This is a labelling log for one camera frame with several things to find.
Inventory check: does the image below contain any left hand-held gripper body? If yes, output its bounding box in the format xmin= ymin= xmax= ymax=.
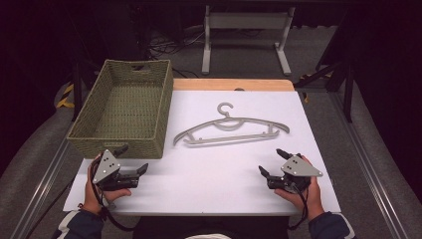
xmin=92 ymin=148 xmax=140 ymax=192

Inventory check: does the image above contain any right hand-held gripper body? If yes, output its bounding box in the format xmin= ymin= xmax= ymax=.
xmin=267 ymin=154 xmax=323 ymax=194

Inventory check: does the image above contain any green woven basket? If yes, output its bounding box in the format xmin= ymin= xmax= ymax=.
xmin=67 ymin=59 xmax=175 ymax=160

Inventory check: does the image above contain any grey plastic clothes hanger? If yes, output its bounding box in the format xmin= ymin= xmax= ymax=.
xmin=172 ymin=102 xmax=291 ymax=147

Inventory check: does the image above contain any person's right hand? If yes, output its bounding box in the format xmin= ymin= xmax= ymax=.
xmin=274 ymin=176 xmax=325 ymax=222

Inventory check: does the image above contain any person's left hand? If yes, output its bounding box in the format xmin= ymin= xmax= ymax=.
xmin=82 ymin=153 xmax=132 ymax=215

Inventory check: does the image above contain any white table cover sheet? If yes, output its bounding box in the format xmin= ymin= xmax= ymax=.
xmin=62 ymin=90 xmax=342 ymax=217

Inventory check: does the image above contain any black metal stand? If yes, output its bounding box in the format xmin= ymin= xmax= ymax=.
xmin=71 ymin=59 xmax=102 ymax=122
xmin=293 ymin=9 xmax=355 ymax=124

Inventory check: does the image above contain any yellow black hazard tape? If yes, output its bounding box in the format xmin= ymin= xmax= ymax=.
xmin=55 ymin=83 xmax=76 ymax=110

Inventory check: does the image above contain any person's dark clothed torso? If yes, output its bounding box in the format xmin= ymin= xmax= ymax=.
xmin=132 ymin=215 xmax=291 ymax=239

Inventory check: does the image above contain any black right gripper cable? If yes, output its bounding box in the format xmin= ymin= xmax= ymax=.
xmin=288 ymin=185 xmax=311 ymax=231

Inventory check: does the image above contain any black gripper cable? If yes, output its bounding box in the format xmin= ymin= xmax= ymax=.
xmin=90 ymin=158 xmax=137 ymax=232
xmin=288 ymin=185 xmax=311 ymax=231

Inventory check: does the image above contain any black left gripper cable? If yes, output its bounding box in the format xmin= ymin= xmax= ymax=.
xmin=90 ymin=158 xmax=137 ymax=232

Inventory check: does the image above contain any grey metal floor rail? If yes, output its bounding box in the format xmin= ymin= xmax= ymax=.
xmin=9 ymin=134 xmax=74 ymax=239
xmin=327 ymin=92 xmax=422 ymax=239

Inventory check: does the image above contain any bundle of black floor cables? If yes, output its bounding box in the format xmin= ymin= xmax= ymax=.
xmin=147 ymin=28 xmax=207 ymax=80

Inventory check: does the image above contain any white metal desk frame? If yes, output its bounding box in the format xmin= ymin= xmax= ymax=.
xmin=201 ymin=4 xmax=297 ymax=77

